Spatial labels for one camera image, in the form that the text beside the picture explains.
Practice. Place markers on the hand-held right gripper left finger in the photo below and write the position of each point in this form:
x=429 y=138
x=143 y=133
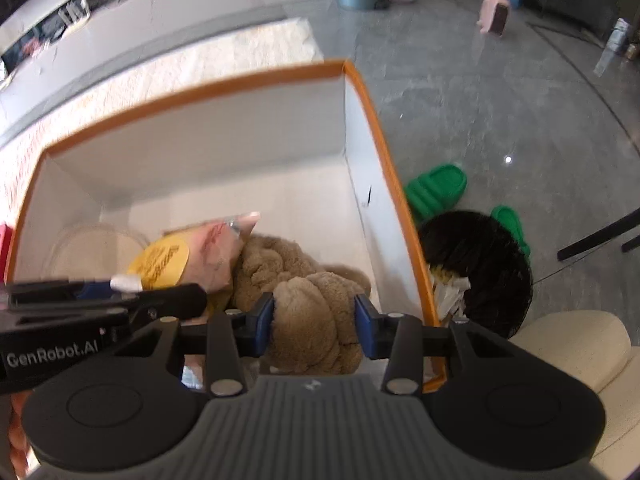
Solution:
x=262 y=325

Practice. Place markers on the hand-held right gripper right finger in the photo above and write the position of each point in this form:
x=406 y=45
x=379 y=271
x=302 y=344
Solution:
x=365 y=327

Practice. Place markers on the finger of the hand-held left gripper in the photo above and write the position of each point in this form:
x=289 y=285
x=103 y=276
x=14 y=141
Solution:
x=95 y=291
x=175 y=300

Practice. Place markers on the cream plush cushion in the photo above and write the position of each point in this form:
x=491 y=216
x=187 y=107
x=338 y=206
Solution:
x=95 y=255

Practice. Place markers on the brown plush toy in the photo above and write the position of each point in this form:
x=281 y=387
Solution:
x=310 y=310

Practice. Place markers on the bread snack packet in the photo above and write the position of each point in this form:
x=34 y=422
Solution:
x=210 y=255

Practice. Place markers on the orange cardboard box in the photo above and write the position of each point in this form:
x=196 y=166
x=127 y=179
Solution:
x=200 y=160

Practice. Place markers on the person's left hand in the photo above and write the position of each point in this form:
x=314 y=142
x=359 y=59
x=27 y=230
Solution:
x=20 y=435

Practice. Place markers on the red cube container with balls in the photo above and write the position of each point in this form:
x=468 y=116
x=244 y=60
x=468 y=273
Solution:
x=5 y=242

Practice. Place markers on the black waste basket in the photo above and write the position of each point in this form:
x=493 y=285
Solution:
x=490 y=270

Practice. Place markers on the green slipper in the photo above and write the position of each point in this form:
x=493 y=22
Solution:
x=437 y=187
x=510 y=225

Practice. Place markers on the cream dotted pillow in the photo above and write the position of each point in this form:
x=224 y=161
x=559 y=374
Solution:
x=565 y=355

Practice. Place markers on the black furniture leg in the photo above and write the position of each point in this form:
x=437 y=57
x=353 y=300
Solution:
x=600 y=235

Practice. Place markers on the white router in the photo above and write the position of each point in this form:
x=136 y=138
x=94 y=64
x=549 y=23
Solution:
x=75 y=12

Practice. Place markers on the white marble television console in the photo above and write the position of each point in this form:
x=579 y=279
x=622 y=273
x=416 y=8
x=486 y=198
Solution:
x=200 y=5

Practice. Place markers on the pink space heater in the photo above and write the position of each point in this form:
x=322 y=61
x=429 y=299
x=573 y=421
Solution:
x=495 y=12

